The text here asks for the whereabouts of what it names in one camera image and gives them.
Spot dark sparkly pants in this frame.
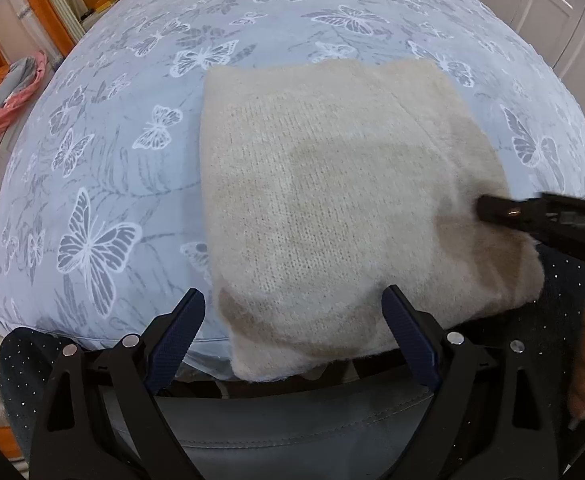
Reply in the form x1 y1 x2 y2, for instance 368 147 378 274
0 244 585 480

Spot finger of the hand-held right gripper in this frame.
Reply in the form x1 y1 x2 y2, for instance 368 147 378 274
475 193 549 227

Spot grey padded bed base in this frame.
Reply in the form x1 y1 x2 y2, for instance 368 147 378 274
103 360 425 480

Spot butterfly print bed cover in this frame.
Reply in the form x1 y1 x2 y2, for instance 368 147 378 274
0 0 585 376

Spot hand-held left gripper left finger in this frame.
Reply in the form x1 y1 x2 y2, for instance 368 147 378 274
29 288 206 480

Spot cream sweater with black hearts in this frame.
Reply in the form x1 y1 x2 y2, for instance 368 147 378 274
199 58 546 384

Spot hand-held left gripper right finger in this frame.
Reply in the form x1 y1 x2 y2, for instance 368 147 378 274
381 284 561 480

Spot white wardrobe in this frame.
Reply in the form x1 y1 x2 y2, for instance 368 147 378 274
446 0 585 132

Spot pink and grey blanket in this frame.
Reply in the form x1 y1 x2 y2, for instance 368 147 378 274
0 51 48 197

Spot nightstand with yellow box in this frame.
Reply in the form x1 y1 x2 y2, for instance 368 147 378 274
79 0 124 27

